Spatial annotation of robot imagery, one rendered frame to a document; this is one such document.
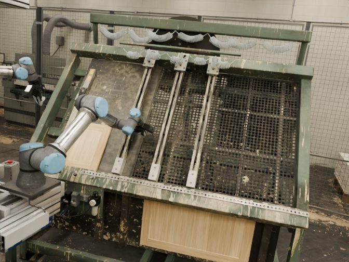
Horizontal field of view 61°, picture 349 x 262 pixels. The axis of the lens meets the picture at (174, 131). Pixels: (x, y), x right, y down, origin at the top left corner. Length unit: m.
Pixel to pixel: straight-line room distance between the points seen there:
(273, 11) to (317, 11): 0.84
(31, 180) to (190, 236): 1.35
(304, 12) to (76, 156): 5.57
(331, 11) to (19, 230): 6.46
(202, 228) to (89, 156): 1.08
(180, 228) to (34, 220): 1.27
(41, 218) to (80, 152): 0.94
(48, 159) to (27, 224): 0.32
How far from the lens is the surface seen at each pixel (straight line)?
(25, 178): 1.79
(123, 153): 2.35
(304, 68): 2.75
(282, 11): 6.94
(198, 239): 2.58
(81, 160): 2.50
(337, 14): 6.98
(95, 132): 2.57
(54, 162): 1.64
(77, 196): 2.34
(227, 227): 2.50
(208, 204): 2.16
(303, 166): 2.35
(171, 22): 3.14
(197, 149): 2.31
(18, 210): 1.76
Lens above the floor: 1.77
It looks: 12 degrees down
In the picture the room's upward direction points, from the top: 6 degrees clockwise
